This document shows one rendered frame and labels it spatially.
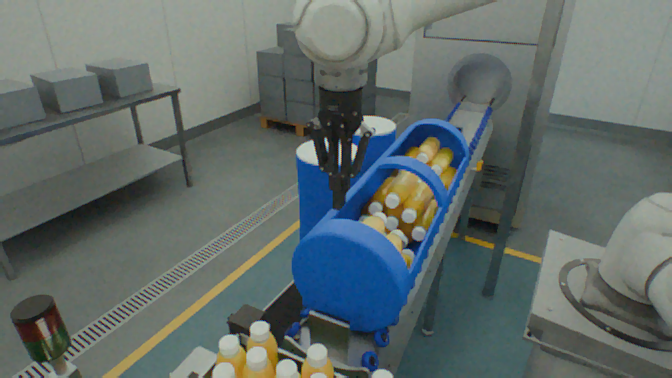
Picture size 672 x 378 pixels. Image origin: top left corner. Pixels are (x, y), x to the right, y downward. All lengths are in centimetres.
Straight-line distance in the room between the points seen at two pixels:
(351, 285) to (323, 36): 64
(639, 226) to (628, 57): 485
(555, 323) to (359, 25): 79
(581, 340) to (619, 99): 500
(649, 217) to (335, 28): 77
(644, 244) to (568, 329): 23
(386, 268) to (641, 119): 528
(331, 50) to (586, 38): 539
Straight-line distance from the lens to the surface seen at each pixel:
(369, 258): 90
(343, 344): 99
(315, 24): 45
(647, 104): 594
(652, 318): 114
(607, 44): 578
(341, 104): 68
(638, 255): 103
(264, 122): 516
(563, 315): 106
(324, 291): 102
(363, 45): 46
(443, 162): 154
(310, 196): 178
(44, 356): 88
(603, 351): 107
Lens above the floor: 174
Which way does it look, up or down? 27 degrees down
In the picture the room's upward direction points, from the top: straight up
